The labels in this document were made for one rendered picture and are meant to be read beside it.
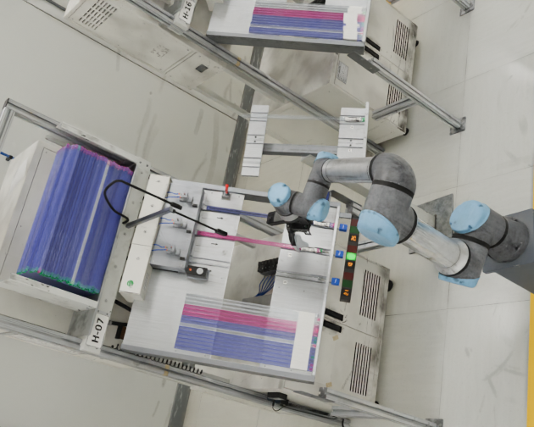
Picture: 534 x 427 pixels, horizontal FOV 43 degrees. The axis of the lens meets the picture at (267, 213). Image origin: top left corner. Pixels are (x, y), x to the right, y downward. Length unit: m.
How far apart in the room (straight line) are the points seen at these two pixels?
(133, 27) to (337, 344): 1.70
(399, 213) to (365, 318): 1.39
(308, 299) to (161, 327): 0.55
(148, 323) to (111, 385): 1.66
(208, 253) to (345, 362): 0.81
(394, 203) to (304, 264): 0.86
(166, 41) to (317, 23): 0.71
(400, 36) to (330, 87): 0.67
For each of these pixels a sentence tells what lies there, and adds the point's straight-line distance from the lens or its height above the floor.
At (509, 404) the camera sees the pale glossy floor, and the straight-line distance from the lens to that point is 2.82.
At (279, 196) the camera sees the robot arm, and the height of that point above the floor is 1.18.
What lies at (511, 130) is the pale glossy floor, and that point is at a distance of 3.28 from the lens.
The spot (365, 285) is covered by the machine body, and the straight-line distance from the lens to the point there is 3.16.
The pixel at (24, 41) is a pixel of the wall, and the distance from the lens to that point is 4.44.
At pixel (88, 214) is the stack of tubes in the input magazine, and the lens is 2.55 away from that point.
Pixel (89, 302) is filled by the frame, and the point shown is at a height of 1.42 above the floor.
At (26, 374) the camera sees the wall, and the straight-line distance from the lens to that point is 4.01.
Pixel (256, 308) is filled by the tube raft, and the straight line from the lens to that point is 2.52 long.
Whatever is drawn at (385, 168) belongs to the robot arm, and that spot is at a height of 1.19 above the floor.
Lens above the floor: 2.33
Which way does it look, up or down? 32 degrees down
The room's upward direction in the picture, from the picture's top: 64 degrees counter-clockwise
